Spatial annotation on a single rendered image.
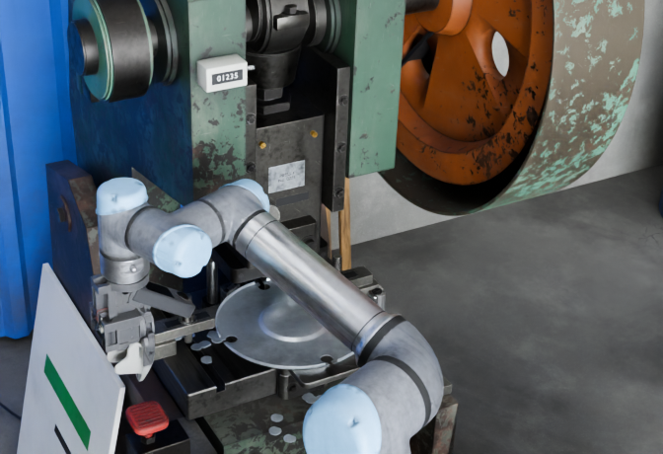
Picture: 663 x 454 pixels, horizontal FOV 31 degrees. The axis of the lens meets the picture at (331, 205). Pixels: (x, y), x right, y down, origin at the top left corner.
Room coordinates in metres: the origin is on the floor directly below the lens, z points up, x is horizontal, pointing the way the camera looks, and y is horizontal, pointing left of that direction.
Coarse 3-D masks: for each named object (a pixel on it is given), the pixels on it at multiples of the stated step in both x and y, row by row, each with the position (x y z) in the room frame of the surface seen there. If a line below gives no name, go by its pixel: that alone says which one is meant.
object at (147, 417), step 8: (152, 400) 1.60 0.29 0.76; (128, 408) 1.58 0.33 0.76; (136, 408) 1.58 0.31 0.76; (144, 408) 1.58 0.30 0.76; (152, 408) 1.58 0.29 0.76; (160, 408) 1.58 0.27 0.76; (128, 416) 1.56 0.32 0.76; (136, 416) 1.55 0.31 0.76; (144, 416) 1.55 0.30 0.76; (152, 416) 1.56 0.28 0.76; (160, 416) 1.56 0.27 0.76; (136, 424) 1.53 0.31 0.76; (144, 424) 1.53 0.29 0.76; (152, 424) 1.54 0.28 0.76; (160, 424) 1.54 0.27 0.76; (168, 424) 1.55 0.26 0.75; (136, 432) 1.53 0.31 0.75; (144, 432) 1.52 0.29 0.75; (152, 432) 1.53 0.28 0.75
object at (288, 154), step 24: (288, 96) 1.93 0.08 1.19; (264, 120) 1.86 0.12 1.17; (288, 120) 1.86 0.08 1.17; (312, 120) 1.88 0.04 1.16; (264, 144) 1.82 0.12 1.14; (288, 144) 1.85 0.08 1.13; (312, 144) 1.88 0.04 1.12; (264, 168) 1.83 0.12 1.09; (288, 168) 1.85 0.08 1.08; (312, 168) 1.88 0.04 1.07; (264, 192) 1.83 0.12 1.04; (288, 192) 1.85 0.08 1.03; (312, 192) 1.88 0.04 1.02; (288, 216) 1.85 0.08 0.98; (312, 216) 1.88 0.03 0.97; (312, 240) 1.84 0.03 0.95
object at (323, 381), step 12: (324, 360) 1.70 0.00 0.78; (348, 360) 1.70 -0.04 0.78; (288, 372) 1.75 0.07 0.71; (300, 372) 1.67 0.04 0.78; (312, 372) 1.67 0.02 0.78; (324, 372) 1.67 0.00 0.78; (336, 372) 1.67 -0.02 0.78; (348, 372) 1.67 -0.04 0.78; (288, 384) 1.75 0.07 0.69; (300, 384) 1.64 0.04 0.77; (312, 384) 1.64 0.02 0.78; (324, 384) 1.79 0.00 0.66; (288, 396) 1.75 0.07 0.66
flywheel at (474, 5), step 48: (480, 0) 2.01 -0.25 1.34; (528, 0) 1.90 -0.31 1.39; (432, 48) 2.13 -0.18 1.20; (480, 48) 2.01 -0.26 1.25; (528, 48) 1.89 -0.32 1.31; (432, 96) 2.12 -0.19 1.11; (480, 96) 1.99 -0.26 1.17; (528, 96) 1.82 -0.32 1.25; (432, 144) 2.06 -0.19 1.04; (480, 144) 1.94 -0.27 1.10; (528, 144) 1.82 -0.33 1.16
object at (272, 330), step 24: (240, 288) 1.91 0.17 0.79; (216, 312) 1.83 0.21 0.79; (240, 312) 1.84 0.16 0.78; (264, 312) 1.83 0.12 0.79; (288, 312) 1.83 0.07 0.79; (240, 336) 1.76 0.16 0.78; (264, 336) 1.77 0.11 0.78; (288, 336) 1.76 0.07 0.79; (312, 336) 1.77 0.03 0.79; (264, 360) 1.69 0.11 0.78; (288, 360) 1.70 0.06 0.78; (312, 360) 1.70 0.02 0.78; (336, 360) 1.70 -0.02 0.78
